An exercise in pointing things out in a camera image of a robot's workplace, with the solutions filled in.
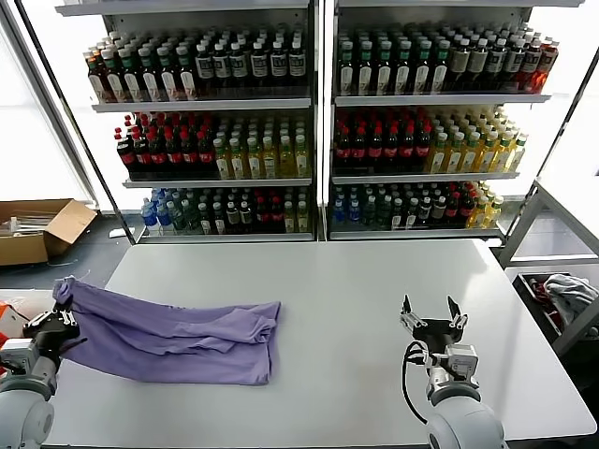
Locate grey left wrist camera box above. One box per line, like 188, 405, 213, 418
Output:
0, 340, 37, 373

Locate dark bottle beige label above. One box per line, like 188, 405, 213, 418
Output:
448, 36, 470, 91
467, 36, 488, 91

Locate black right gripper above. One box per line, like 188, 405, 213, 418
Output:
399, 294, 469, 350

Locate cola bottle red cap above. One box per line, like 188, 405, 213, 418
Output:
131, 129, 151, 173
398, 124, 416, 170
148, 130, 167, 173
115, 128, 136, 173
349, 125, 368, 170
180, 130, 198, 172
414, 123, 432, 169
164, 130, 183, 173
382, 125, 401, 170
332, 125, 352, 170
365, 125, 385, 170
196, 130, 215, 172

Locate red garment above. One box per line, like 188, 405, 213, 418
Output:
533, 278, 562, 329

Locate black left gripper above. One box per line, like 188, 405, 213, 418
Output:
22, 303, 81, 362

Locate yellow juice bottle white cap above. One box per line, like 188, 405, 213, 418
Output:
468, 195, 488, 228
485, 194, 504, 226

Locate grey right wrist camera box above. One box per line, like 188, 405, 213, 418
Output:
444, 344, 480, 381

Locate white side table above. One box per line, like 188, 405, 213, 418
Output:
0, 288, 58, 338

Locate white strips bundle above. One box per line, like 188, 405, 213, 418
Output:
0, 210, 60, 236

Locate grey garment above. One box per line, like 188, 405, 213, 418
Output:
545, 273, 599, 327

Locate dark drink bottle grey label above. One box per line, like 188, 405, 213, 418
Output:
194, 41, 214, 89
212, 41, 231, 88
286, 37, 306, 86
248, 40, 269, 87
485, 37, 506, 89
268, 39, 287, 87
229, 40, 249, 88
504, 37, 524, 89

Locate orange drink bottle grey label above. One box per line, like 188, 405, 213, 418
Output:
519, 40, 540, 91
533, 39, 559, 93

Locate thin black pole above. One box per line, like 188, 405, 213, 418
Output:
17, 0, 138, 244

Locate grey metal frame table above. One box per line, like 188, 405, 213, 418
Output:
498, 177, 599, 362

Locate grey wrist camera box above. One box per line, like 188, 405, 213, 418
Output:
444, 344, 480, 381
0, 340, 37, 373

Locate grey metal shelf unit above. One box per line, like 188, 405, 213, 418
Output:
327, 0, 553, 241
53, 0, 324, 243

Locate brown cardboard box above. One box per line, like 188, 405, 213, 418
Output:
0, 197, 98, 266

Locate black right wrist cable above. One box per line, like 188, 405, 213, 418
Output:
401, 340, 434, 425

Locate purple t-shirt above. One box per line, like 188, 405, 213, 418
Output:
51, 276, 283, 387

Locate black storage bin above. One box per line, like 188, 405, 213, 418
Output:
513, 272, 599, 348

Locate grey window frame post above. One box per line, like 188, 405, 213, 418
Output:
0, 0, 103, 215

